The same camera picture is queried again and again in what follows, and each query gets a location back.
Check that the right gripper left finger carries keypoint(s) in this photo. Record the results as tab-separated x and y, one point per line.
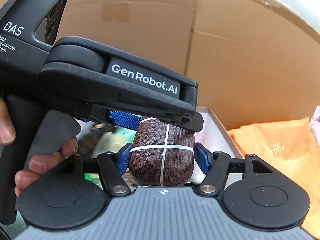
111	168

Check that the large cardboard box wall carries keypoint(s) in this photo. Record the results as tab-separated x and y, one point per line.
254	62

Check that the brown glasses case white stripes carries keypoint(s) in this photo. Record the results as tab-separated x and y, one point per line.
161	154

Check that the person's left hand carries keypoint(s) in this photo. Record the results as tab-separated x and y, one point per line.
38	164

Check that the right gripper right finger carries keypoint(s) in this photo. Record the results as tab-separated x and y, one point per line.
215	166

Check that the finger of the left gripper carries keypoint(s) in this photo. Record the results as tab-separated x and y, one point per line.
125	120

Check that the orange plastic bag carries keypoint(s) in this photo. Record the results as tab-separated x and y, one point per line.
290	147

